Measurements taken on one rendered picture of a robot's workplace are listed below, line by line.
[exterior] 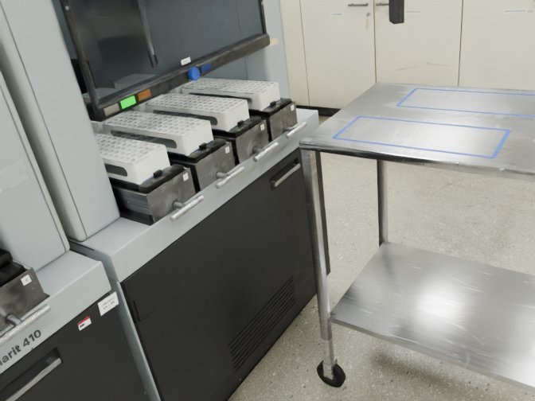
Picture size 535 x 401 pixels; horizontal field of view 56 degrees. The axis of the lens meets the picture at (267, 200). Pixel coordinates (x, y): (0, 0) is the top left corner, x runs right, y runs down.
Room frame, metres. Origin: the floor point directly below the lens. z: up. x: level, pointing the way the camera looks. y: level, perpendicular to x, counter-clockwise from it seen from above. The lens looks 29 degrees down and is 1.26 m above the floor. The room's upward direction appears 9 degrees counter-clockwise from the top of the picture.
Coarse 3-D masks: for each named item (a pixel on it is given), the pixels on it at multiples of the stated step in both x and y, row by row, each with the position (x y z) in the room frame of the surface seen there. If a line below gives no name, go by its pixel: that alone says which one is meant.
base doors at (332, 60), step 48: (288, 0) 3.48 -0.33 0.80; (336, 0) 3.26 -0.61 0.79; (384, 0) 3.07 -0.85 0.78; (432, 0) 2.89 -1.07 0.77; (480, 0) 2.73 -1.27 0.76; (528, 0) 2.58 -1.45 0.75; (288, 48) 3.50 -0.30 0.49; (336, 48) 3.27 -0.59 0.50; (384, 48) 3.07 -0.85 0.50; (432, 48) 2.89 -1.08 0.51; (480, 48) 2.72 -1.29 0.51; (528, 48) 2.56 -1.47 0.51; (336, 96) 3.29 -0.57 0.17
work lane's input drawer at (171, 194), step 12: (168, 168) 1.03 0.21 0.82; (180, 168) 1.02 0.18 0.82; (156, 180) 0.97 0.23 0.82; (168, 180) 0.99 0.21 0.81; (180, 180) 1.01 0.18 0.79; (192, 180) 1.03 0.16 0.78; (120, 192) 0.98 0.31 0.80; (132, 192) 0.96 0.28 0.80; (144, 192) 0.95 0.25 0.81; (156, 192) 0.95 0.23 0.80; (168, 192) 0.97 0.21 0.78; (180, 192) 1.00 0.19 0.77; (192, 192) 1.03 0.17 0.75; (120, 204) 0.99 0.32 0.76; (132, 204) 0.96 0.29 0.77; (144, 204) 0.94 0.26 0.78; (156, 204) 0.94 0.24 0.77; (168, 204) 0.97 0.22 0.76; (180, 204) 0.97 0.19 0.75; (192, 204) 0.96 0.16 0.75; (156, 216) 0.94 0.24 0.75; (180, 216) 0.93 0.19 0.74
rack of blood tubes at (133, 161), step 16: (112, 144) 1.10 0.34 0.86; (128, 144) 1.08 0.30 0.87; (144, 144) 1.07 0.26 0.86; (160, 144) 1.05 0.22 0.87; (112, 160) 1.01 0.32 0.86; (128, 160) 0.99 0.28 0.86; (144, 160) 0.99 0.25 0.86; (160, 160) 1.02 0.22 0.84; (112, 176) 1.02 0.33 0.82; (128, 176) 0.98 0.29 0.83; (144, 176) 0.98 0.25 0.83
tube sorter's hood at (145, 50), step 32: (64, 0) 0.97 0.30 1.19; (96, 0) 1.03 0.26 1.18; (128, 0) 1.09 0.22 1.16; (160, 0) 1.16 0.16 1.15; (192, 0) 1.23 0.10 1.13; (224, 0) 1.32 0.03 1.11; (256, 0) 1.43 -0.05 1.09; (96, 32) 1.01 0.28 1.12; (128, 32) 1.07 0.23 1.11; (160, 32) 1.14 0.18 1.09; (192, 32) 1.22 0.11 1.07; (224, 32) 1.31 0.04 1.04; (256, 32) 1.41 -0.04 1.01; (96, 64) 1.00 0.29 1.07; (128, 64) 1.06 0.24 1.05; (160, 64) 1.12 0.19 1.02; (192, 64) 1.19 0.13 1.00; (224, 64) 1.27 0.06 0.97; (96, 96) 0.98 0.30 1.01; (128, 96) 1.03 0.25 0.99
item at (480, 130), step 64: (320, 128) 1.12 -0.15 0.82; (384, 128) 1.06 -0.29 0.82; (448, 128) 1.00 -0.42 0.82; (512, 128) 0.95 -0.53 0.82; (384, 192) 1.38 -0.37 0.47; (320, 256) 1.05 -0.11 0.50; (384, 256) 1.29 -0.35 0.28; (448, 256) 1.24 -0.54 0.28; (320, 320) 1.06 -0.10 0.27; (384, 320) 1.01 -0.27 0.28; (448, 320) 0.98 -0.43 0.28; (512, 320) 0.94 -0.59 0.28; (512, 384) 0.76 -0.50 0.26
